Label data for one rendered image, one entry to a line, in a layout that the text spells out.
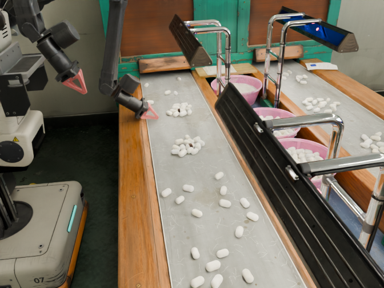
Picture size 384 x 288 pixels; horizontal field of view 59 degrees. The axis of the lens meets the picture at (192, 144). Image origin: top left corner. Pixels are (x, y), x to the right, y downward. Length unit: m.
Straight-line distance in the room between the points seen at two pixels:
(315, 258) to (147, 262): 0.48
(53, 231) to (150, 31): 1.15
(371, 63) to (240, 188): 2.65
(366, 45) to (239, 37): 1.67
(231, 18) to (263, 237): 1.39
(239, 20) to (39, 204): 1.47
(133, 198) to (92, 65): 2.09
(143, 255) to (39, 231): 0.97
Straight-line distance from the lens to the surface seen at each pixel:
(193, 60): 1.20
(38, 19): 1.19
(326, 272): 0.47
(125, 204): 1.03
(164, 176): 1.16
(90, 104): 3.15
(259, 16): 2.10
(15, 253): 1.73
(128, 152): 1.26
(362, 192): 1.19
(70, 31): 1.14
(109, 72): 1.44
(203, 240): 0.93
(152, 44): 1.99
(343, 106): 1.72
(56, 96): 3.18
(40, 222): 1.83
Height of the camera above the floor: 1.42
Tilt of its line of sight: 31 degrees down
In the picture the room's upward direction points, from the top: 3 degrees counter-clockwise
